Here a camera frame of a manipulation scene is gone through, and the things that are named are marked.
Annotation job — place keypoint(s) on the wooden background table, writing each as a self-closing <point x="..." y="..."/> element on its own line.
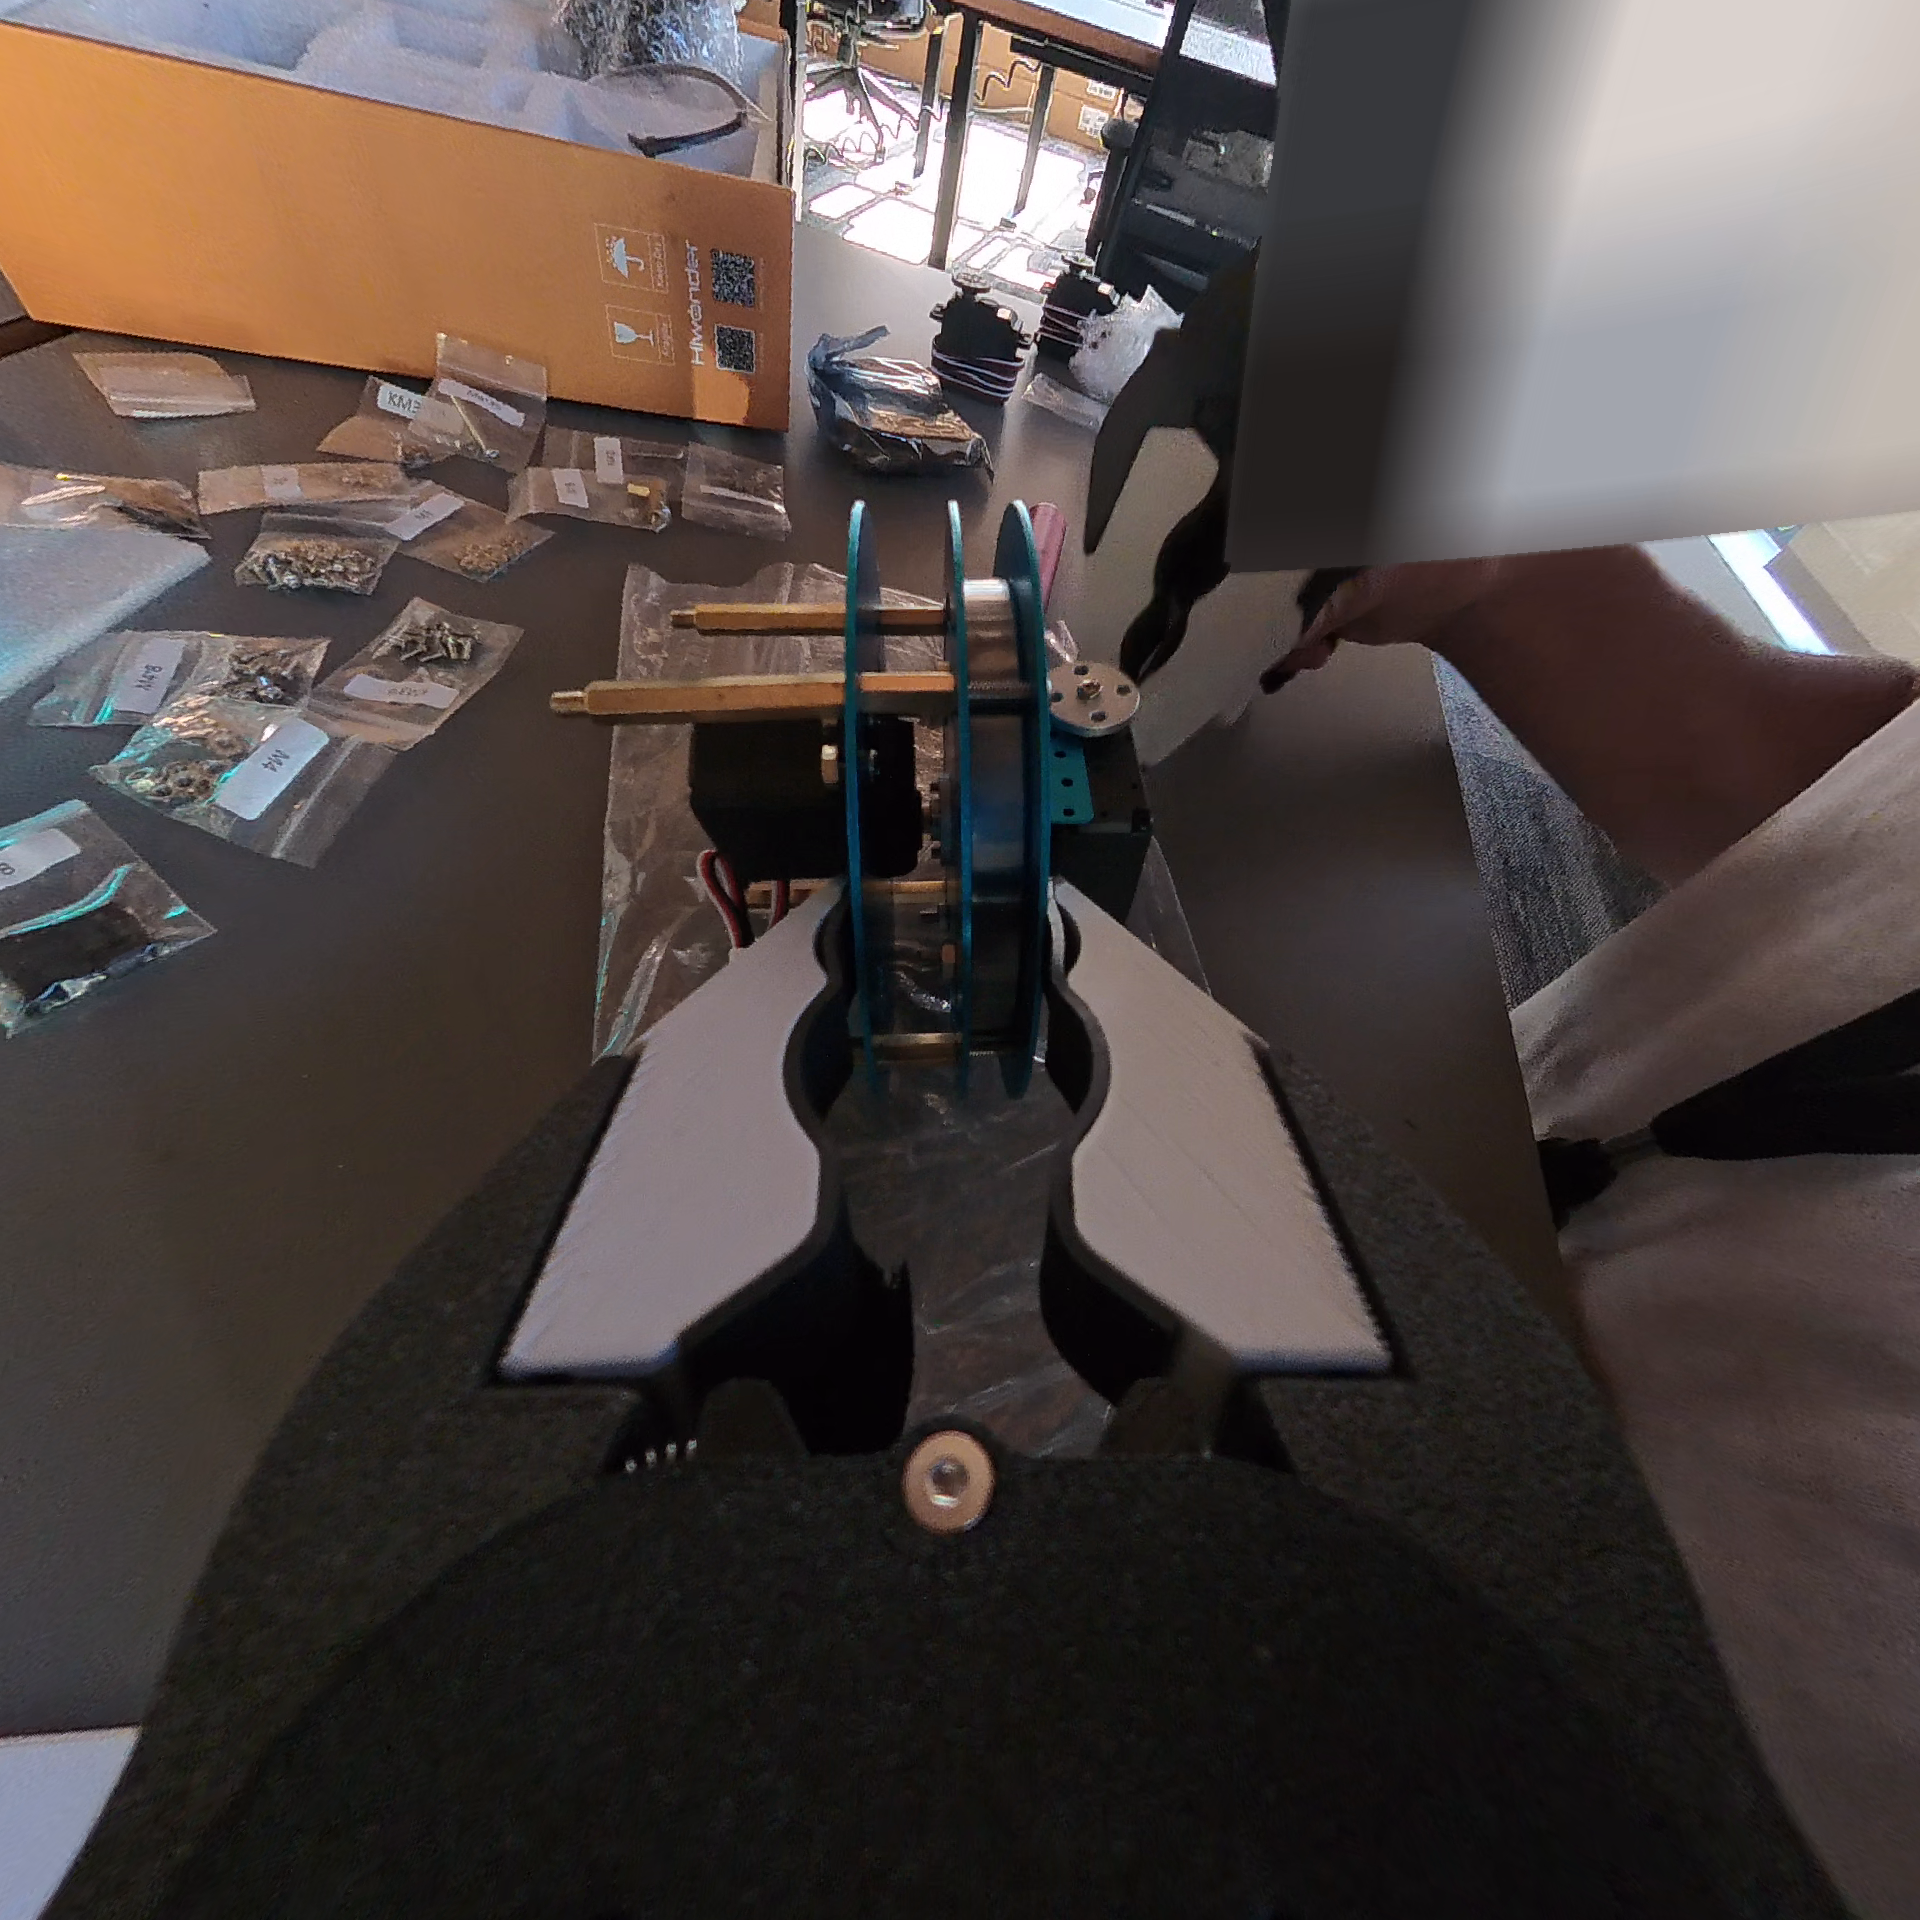
<point x="1050" y="25"/>

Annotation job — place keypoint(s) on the group of small screw bags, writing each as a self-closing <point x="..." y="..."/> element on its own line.
<point x="308" y="560"/>

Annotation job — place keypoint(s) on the crumpled clear plastic wrap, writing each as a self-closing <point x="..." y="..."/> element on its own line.
<point x="1124" y="339"/>

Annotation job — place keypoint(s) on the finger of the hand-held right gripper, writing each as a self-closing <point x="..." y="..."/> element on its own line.
<point x="1192" y="570"/>
<point x="1178" y="377"/>

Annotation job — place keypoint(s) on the black servo with silver horn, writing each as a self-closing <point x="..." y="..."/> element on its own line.
<point x="1119" y="811"/>

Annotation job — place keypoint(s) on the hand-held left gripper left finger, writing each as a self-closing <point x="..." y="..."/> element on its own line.
<point x="660" y="1170"/>

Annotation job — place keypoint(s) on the rolling office chair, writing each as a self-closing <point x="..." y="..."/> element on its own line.
<point x="855" y="92"/>

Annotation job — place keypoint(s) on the bubble wrap bundle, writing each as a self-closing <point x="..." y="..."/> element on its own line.
<point x="645" y="16"/>

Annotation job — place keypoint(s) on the person's right forearm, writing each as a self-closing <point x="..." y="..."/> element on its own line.
<point x="1652" y="707"/>

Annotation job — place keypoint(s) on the dark grey desk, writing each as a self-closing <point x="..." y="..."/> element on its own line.
<point x="303" y="1274"/>

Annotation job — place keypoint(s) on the white instruction sheet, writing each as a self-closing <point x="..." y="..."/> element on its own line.
<point x="53" y="1830"/>

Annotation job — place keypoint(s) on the background cardboard box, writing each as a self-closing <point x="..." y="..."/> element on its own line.
<point x="1072" y="112"/>

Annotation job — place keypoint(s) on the person's white shirt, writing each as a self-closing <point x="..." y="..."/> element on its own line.
<point x="1770" y="1424"/>

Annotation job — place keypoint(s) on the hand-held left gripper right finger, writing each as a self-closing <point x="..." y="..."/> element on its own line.
<point x="1215" y="1186"/>

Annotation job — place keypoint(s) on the small flat clear bag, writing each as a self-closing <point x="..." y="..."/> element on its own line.
<point x="1058" y="403"/>

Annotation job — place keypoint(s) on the orange cardboard box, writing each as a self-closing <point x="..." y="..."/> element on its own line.
<point x="378" y="257"/>

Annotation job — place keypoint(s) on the blue robot arm turntable base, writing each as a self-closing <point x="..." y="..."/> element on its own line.
<point x="967" y="781"/>

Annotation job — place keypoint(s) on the pink screwdriver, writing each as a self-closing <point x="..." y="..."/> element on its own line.
<point x="1050" y="546"/>

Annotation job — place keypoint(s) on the dark shiny parts bag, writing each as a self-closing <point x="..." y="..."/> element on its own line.
<point x="900" y="428"/>

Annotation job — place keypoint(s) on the white foam sheet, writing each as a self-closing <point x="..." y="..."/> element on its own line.
<point x="78" y="599"/>

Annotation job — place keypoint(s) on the large clear plastic bag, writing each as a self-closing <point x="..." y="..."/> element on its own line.
<point x="660" y="841"/>

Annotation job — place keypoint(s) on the person's right hand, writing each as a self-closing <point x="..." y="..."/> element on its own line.
<point x="1389" y="608"/>

